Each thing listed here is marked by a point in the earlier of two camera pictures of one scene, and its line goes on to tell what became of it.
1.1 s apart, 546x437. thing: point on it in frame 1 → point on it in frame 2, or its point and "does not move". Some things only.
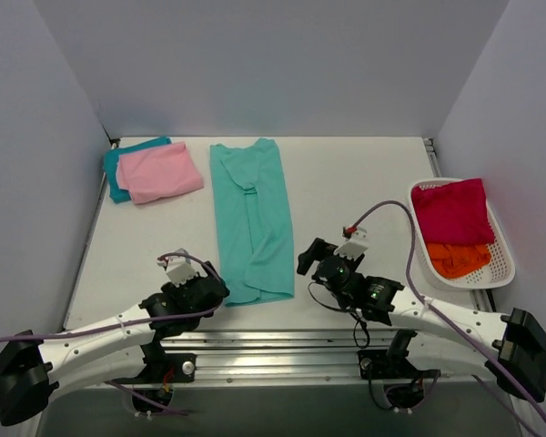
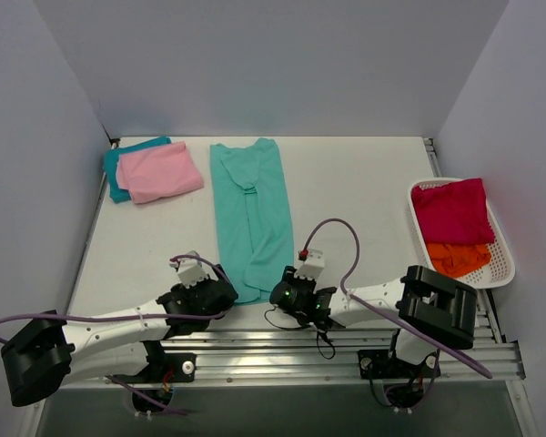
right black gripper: (313, 254) → (278, 294)
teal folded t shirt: (111, 158) does not move
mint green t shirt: (254, 232) does not move
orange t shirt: (455, 260) does not move
